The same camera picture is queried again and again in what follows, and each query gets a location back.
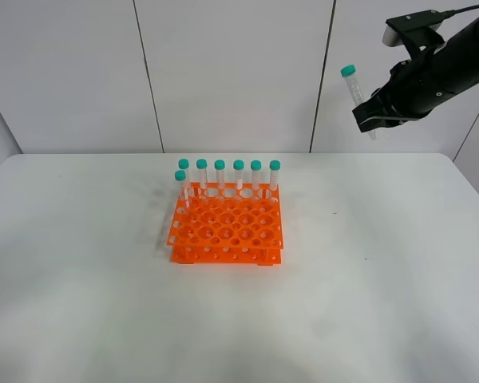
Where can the teal-capped test tube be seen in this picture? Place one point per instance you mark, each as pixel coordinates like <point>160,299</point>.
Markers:
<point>348,74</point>

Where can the teal-capped tube second row left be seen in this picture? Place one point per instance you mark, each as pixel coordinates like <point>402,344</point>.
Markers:
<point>183,193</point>

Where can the orange test tube rack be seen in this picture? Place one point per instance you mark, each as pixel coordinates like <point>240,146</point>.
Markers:
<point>227,226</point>

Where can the teal-capped tube leftmost back row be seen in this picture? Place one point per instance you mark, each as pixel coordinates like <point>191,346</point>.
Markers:
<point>184,166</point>

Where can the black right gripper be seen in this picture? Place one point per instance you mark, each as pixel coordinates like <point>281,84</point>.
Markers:
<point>413,91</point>

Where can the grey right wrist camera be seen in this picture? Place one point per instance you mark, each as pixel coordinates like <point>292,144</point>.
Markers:
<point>419,28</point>

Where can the teal-capped tube rightmost back row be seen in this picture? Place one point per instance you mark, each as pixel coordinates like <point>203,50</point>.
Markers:
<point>274,166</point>

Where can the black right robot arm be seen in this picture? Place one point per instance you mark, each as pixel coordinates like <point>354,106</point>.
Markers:
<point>458,55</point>

